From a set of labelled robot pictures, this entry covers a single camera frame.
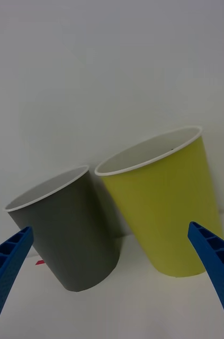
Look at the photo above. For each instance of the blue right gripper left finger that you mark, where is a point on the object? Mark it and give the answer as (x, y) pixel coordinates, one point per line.
(3, 272)

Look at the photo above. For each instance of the grey plastic waste bin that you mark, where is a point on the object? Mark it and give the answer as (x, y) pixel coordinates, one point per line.
(72, 227)

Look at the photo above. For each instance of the yellow-green plastic waste bin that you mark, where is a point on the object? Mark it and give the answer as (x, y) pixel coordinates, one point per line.
(167, 206)

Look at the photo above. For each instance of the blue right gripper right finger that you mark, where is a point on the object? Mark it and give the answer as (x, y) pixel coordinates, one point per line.
(220, 270)

